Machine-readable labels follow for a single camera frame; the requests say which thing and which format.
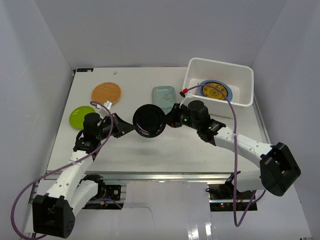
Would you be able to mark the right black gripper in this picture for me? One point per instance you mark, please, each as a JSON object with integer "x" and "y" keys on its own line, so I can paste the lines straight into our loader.
{"x": 172, "y": 118}

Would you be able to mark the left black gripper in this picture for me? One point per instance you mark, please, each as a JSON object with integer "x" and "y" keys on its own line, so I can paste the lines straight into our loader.
{"x": 115, "y": 125}

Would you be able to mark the black round plate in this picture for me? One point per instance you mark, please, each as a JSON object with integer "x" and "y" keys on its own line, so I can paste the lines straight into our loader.
{"x": 149, "y": 121}

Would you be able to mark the blue round plate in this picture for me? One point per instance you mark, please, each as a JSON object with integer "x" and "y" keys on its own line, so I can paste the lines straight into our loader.
{"x": 205, "y": 81}

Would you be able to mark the yellow patterned black-rimmed plate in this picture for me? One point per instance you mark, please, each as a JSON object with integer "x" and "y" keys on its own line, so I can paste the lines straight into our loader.
{"x": 214, "y": 90}

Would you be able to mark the green round plate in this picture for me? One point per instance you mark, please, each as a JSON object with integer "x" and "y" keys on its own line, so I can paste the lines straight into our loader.
{"x": 77, "y": 116}

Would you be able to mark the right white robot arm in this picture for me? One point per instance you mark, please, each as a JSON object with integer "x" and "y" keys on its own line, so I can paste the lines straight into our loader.
{"x": 277, "y": 168}

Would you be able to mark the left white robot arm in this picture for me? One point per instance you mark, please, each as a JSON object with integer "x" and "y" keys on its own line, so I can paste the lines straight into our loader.
{"x": 54, "y": 212}

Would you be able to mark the white plastic bin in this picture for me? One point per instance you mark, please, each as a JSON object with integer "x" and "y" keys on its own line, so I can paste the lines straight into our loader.
{"x": 239, "y": 78}

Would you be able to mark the teal rectangular ceramic plate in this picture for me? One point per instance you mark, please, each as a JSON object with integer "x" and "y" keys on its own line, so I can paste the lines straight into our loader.
{"x": 164, "y": 97}

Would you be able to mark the orange woven round plate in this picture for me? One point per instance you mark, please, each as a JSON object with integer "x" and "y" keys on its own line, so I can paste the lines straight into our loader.
{"x": 107, "y": 91}

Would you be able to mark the dark label sticker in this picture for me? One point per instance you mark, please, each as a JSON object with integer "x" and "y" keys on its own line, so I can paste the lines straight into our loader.
{"x": 85, "y": 70}

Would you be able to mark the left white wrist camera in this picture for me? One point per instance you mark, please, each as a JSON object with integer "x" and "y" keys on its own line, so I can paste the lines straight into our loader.
{"x": 108, "y": 104}

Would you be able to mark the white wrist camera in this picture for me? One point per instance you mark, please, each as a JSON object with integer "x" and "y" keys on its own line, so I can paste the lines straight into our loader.
{"x": 186, "y": 95}
{"x": 108, "y": 104}

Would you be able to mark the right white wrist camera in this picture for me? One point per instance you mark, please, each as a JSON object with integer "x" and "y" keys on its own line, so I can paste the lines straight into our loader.
{"x": 186, "y": 95}

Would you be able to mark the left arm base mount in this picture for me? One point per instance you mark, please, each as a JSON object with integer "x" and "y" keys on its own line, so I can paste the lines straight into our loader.
{"x": 112, "y": 192}

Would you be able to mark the aluminium frame rail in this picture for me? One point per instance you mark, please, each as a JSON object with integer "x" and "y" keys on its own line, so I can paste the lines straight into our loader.
{"x": 122, "y": 178}

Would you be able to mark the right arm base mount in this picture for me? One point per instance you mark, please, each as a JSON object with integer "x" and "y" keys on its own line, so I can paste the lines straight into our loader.
{"x": 221, "y": 198}

